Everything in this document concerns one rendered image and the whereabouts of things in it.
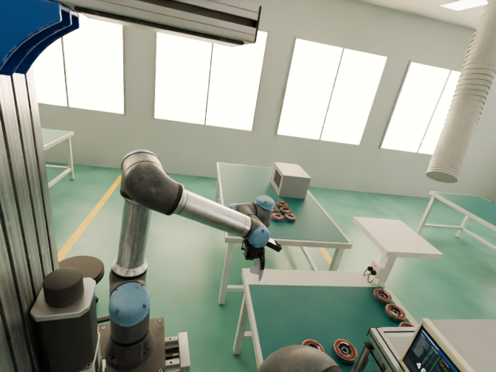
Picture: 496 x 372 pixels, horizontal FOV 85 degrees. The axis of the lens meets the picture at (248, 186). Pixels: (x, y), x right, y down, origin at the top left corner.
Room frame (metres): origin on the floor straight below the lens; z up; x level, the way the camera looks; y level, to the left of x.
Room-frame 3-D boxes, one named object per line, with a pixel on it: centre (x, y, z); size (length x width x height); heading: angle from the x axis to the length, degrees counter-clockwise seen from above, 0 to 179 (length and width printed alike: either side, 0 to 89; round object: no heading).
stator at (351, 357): (0.97, -0.61, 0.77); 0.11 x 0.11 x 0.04
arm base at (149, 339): (0.62, 0.30, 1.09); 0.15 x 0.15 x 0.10
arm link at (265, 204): (0.97, -0.07, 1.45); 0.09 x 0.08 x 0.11; 119
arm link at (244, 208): (0.91, 0.00, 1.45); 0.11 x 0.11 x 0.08; 29
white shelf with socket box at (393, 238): (1.46, -0.92, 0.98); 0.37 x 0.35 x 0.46; 12
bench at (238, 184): (2.82, -0.24, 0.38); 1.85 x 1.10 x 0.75; 12
